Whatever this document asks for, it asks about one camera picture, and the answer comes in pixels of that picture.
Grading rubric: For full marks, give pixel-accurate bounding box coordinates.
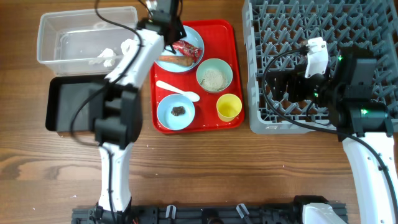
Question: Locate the red snack wrapper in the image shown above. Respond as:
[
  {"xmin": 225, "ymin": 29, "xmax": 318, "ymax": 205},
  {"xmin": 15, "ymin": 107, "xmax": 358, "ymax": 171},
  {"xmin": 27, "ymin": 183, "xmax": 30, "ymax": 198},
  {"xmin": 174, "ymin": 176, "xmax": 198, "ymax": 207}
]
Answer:
[{"xmin": 172, "ymin": 40, "xmax": 202, "ymax": 62}]

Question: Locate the orange carrot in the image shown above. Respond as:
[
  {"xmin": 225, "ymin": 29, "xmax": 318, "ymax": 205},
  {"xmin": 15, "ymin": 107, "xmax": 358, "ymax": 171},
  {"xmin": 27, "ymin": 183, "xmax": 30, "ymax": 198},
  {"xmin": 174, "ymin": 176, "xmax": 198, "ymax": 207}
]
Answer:
[{"xmin": 159, "ymin": 55, "xmax": 194, "ymax": 67}]

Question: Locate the light green bowl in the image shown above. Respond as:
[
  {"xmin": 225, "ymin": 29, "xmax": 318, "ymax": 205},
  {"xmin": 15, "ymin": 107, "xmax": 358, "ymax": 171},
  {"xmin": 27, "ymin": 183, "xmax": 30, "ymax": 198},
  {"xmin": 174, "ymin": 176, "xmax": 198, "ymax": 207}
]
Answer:
[{"xmin": 196, "ymin": 58, "xmax": 233, "ymax": 93}]

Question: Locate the white rice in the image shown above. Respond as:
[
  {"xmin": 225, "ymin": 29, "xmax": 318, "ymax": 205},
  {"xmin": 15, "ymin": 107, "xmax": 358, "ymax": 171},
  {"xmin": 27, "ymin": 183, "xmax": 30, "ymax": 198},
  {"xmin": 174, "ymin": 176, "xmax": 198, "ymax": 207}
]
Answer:
[{"xmin": 200, "ymin": 68, "xmax": 228, "ymax": 91}]

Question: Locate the white tissue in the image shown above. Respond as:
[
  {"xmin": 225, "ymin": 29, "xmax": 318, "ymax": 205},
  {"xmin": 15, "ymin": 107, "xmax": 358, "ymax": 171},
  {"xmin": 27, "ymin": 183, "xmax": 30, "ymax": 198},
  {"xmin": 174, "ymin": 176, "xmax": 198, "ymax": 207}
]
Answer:
[
  {"xmin": 121, "ymin": 39, "xmax": 137, "ymax": 55},
  {"xmin": 88, "ymin": 48, "xmax": 117, "ymax": 68}
]

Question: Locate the dark food scrap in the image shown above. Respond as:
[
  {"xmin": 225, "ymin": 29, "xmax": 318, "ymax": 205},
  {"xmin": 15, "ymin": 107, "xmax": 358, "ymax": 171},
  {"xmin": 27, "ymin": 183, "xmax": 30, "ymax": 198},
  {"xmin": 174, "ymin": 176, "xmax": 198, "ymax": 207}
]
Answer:
[{"xmin": 171, "ymin": 106, "xmax": 186, "ymax": 116}]

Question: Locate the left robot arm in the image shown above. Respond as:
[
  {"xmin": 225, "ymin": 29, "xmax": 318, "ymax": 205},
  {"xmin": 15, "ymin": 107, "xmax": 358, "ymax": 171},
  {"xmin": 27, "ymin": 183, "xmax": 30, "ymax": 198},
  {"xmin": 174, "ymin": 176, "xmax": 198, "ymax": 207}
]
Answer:
[{"xmin": 86, "ymin": 1, "xmax": 186, "ymax": 223}]

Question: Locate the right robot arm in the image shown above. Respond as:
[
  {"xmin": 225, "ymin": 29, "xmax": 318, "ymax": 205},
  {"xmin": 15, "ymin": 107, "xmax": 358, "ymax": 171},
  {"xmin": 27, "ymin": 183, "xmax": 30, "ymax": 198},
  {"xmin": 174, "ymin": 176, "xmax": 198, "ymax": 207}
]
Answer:
[{"xmin": 273, "ymin": 45, "xmax": 397, "ymax": 223}]

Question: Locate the grey dishwasher rack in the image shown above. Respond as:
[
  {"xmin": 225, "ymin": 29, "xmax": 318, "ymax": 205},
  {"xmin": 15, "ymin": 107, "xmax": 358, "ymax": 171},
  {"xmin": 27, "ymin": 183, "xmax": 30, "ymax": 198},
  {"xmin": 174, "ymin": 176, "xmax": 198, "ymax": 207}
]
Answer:
[{"xmin": 242, "ymin": 0, "xmax": 397, "ymax": 134}]

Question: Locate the large light blue plate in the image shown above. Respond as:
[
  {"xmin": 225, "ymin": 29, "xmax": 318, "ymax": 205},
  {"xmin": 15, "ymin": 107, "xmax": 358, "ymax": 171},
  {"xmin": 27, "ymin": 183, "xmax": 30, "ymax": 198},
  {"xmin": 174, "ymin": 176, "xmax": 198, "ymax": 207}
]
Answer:
[{"xmin": 155, "ymin": 26, "xmax": 205, "ymax": 73}]

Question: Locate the white plastic spoon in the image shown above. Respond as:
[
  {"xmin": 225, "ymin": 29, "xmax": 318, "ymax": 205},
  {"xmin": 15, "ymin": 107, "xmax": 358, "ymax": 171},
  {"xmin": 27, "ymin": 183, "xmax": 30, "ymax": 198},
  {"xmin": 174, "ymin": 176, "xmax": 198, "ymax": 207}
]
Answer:
[{"xmin": 155, "ymin": 80, "xmax": 200, "ymax": 102}]

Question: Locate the yellow plastic cup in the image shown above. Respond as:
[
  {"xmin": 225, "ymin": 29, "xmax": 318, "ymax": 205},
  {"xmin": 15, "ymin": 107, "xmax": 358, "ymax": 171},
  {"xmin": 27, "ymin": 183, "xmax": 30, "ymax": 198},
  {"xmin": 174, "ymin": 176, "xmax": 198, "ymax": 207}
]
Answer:
[{"xmin": 216, "ymin": 93, "xmax": 243, "ymax": 122}]

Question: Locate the red serving tray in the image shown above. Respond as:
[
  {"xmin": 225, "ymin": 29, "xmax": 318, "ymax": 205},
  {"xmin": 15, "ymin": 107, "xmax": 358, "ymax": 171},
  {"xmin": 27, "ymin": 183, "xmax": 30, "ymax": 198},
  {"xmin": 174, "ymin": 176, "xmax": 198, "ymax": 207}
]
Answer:
[{"xmin": 150, "ymin": 19, "xmax": 244, "ymax": 134}]

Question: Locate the small light blue plate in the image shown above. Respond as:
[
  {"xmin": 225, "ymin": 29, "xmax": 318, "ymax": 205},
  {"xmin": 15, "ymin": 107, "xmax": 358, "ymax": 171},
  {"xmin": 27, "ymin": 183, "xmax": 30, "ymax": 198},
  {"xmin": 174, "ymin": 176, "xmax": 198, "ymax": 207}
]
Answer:
[{"xmin": 156, "ymin": 94, "xmax": 195, "ymax": 131}]

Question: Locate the clear plastic bin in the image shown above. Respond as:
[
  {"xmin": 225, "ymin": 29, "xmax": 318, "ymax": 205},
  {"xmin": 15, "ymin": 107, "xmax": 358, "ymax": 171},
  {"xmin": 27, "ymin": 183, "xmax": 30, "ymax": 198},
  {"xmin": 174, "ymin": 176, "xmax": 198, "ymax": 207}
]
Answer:
[{"xmin": 37, "ymin": 9, "xmax": 135, "ymax": 76}]

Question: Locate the black plastic tray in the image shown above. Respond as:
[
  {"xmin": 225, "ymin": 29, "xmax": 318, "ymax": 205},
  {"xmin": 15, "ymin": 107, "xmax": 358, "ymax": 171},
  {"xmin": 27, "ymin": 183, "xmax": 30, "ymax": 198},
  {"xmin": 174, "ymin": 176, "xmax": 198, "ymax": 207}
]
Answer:
[{"xmin": 45, "ymin": 73, "xmax": 134, "ymax": 133}]

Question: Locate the left black cable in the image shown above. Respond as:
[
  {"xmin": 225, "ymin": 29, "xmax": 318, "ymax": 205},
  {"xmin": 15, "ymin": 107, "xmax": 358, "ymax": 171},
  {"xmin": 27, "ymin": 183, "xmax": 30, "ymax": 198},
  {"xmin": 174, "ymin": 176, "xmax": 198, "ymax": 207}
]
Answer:
[{"xmin": 68, "ymin": 0, "xmax": 144, "ymax": 218}]

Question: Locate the black cable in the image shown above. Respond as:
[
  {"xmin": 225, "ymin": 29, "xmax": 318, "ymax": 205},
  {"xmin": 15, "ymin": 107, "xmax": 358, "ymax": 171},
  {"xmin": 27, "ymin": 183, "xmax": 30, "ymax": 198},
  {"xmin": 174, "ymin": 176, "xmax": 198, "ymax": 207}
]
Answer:
[
  {"xmin": 68, "ymin": 0, "xmax": 144, "ymax": 218},
  {"xmin": 261, "ymin": 46, "xmax": 398, "ymax": 218}
]

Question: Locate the right black cable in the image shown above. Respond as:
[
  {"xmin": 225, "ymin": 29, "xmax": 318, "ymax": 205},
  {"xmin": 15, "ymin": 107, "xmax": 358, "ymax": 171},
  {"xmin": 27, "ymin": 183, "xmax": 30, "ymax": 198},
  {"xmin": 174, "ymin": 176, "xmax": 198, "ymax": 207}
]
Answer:
[{"xmin": 261, "ymin": 46, "xmax": 398, "ymax": 218}]

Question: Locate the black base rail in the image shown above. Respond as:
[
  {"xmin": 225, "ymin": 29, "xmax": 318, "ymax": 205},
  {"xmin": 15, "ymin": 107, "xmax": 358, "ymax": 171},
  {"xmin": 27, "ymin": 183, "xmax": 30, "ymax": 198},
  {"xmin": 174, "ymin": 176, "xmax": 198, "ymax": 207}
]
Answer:
[{"xmin": 70, "ymin": 203, "xmax": 348, "ymax": 224}]

